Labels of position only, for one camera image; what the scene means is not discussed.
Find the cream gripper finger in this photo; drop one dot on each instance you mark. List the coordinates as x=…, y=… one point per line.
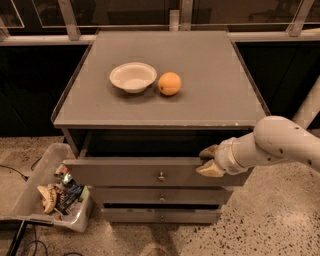
x=209, y=152
x=210, y=169

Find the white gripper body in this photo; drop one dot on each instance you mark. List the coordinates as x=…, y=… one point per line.
x=224, y=157

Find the grey top drawer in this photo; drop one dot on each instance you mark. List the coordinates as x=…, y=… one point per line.
x=147, y=159

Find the grey drawer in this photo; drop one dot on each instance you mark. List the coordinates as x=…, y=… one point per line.
x=185, y=216
x=147, y=159
x=160, y=195

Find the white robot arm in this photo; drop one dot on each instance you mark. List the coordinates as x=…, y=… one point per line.
x=274, y=140

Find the grey drawer cabinet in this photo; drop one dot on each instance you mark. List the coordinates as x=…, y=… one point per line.
x=216, y=94

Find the grey bottom drawer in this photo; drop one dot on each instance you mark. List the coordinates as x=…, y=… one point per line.
x=185, y=216

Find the grey middle drawer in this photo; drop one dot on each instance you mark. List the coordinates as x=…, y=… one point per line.
x=160, y=195

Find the orange fruit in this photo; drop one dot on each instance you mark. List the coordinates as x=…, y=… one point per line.
x=169, y=84

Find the white paper bowl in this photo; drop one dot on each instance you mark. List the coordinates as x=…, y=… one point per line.
x=133, y=77

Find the dark blue snack bag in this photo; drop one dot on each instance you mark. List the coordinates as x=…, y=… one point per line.
x=67, y=198

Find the green snack packet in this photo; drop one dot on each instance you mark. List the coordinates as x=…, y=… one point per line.
x=67, y=179

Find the tan crumpled snack bag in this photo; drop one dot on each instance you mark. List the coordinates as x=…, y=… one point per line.
x=49, y=197

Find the clear plastic bin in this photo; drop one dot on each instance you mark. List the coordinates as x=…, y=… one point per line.
x=28, y=206

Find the black bar on floor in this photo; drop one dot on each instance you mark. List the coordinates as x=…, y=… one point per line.
x=19, y=228

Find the metal railing frame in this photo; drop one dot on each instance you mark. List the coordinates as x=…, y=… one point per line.
x=67, y=22

